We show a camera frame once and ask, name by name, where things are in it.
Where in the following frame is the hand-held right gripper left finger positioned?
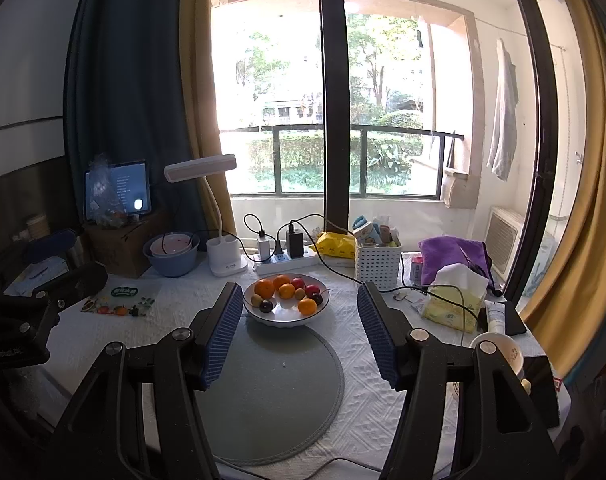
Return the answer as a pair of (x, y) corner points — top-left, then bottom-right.
(43, 281), (245, 480)

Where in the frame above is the blue basin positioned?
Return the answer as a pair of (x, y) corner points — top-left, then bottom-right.
(143, 232), (201, 278)

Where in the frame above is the black box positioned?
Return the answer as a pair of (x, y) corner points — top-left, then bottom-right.
(520, 355), (564, 428)

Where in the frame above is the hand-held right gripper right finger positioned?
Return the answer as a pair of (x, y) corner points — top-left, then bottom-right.
(357, 281), (568, 480)

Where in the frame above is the hanging pale garment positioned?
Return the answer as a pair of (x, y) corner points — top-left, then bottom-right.
(485, 37), (520, 182)

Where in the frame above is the grey cable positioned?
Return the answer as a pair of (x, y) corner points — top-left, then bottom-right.
(289, 212), (329, 233)

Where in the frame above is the black lamp cable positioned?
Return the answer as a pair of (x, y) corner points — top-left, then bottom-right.
(193, 230), (264, 263)

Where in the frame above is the grey round mat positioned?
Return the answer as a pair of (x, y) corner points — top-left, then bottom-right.
(195, 320), (345, 467)

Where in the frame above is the white desk lamp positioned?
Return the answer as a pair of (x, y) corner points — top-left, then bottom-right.
(164, 154), (249, 277)

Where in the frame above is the yellow curtain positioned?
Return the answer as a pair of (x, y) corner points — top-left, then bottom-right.
(520, 0), (606, 346)
(179, 0), (234, 246)

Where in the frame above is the white outdoor appliance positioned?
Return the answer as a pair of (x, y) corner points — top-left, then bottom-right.
(485, 205), (526, 281)

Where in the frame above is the teal curtain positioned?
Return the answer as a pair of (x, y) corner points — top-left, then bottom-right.
(63, 0), (209, 241)

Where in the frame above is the white textured tablecloth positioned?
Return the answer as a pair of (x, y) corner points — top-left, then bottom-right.
(38, 250), (568, 480)

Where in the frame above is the white power strip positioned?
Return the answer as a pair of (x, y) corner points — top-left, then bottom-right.
(253, 246), (320, 276)

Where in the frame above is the colourful printed sheet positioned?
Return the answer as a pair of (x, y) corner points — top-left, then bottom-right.
(78, 285), (159, 317)

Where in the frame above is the white printed cup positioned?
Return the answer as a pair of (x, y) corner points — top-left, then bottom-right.
(469, 332), (526, 381)

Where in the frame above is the yellow plastic bag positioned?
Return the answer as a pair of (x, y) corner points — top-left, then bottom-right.
(315, 231), (358, 261)

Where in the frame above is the purple cloth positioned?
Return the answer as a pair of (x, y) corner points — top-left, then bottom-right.
(418, 235), (494, 286)

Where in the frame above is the long black cable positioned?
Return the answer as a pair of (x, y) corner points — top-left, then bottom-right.
(288, 212), (484, 348)

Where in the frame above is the tablet screen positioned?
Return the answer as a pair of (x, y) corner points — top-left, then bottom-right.
(84, 160), (153, 222)

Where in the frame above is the clear plastic bag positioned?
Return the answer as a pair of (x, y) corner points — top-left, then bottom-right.
(86, 152), (129, 226)

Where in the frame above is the looped black charger cable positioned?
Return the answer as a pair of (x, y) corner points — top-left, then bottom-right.
(243, 213), (266, 241)

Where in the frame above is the white plastic basket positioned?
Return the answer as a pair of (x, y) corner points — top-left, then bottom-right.
(355, 237), (403, 292)

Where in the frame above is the cardboard box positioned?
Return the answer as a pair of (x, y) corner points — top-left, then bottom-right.
(83, 210), (174, 279)

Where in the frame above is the white plate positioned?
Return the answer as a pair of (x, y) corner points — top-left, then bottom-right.
(243, 272), (333, 330)

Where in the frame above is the black sliding door frame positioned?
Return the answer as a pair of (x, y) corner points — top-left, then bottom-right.
(503, 0), (564, 286)

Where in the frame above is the white tube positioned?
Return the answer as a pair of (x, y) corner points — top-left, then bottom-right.
(484, 297), (506, 335)

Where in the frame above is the black charger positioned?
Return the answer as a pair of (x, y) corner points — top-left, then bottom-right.
(285, 230), (306, 259)

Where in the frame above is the beige wall box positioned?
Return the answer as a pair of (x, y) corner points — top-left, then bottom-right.
(440, 170), (476, 209)

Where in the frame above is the black balcony railing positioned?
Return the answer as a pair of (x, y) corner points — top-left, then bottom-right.
(219, 124), (464, 198)

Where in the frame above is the yellow tissue pack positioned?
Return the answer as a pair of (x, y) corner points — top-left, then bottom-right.
(422, 262), (490, 332)

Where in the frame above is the black window post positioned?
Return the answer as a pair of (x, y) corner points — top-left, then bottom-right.
(315, 0), (354, 241)

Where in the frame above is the pink bowl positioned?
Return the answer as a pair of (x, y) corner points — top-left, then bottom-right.
(150, 232), (194, 257)

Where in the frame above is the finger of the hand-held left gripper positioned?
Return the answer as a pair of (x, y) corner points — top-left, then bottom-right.
(0, 228), (79, 297)
(3, 261), (109, 322)

